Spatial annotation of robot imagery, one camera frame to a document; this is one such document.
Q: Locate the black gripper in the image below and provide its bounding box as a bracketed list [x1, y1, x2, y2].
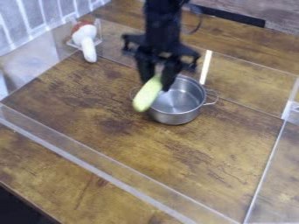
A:
[121, 17, 201, 92]

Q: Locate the green handled metal spoon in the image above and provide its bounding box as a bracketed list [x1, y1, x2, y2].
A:
[132, 73, 163, 112]

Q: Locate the stainless steel pot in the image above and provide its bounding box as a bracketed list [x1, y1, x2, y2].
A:
[127, 73, 220, 126]

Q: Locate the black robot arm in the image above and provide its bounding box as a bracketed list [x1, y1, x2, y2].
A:
[121, 0, 201, 92]

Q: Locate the red white object behind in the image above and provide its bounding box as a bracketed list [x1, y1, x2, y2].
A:
[69, 21, 100, 63]

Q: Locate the black cable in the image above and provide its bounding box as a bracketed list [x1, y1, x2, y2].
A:
[181, 3, 205, 35]

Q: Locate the black wall strip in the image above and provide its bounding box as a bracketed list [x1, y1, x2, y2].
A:
[191, 3, 267, 28]

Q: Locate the clear acrylic enclosure panel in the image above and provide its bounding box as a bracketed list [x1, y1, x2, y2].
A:
[0, 103, 299, 224]

